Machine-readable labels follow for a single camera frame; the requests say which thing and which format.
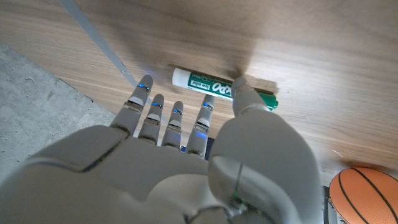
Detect green and white marker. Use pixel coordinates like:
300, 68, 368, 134
172, 67, 279, 111

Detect orange basketball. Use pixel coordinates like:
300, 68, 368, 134
328, 167, 398, 224

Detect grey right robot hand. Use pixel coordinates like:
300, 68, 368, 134
0, 74, 324, 224

